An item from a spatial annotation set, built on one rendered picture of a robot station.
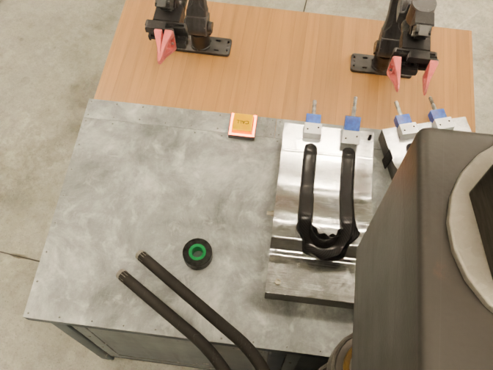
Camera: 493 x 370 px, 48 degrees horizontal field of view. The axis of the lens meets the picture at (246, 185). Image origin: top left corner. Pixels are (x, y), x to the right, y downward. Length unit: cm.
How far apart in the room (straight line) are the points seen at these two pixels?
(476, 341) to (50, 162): 254
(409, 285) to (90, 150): 151
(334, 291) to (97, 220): 69
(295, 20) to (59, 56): 147
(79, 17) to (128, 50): 129
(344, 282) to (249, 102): 65
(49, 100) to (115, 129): 118
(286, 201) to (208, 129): 38
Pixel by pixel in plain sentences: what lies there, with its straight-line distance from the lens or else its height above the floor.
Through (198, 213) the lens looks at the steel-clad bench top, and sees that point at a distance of 160.
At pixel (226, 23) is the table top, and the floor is 80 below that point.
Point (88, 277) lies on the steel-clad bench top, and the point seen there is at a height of 80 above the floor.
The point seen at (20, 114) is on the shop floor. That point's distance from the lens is 293.
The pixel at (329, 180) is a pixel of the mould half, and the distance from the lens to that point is 157.
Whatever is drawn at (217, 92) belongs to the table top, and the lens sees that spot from 181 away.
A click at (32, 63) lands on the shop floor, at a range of 310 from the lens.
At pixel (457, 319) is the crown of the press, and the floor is 201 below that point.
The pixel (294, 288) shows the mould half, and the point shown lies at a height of 86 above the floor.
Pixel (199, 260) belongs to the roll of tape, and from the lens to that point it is 152.
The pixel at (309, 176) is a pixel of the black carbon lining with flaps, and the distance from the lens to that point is 157.
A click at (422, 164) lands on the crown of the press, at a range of 31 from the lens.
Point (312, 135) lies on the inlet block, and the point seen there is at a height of 91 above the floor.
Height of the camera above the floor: 227
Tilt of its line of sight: 64 degrees down
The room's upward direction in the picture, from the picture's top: straight up
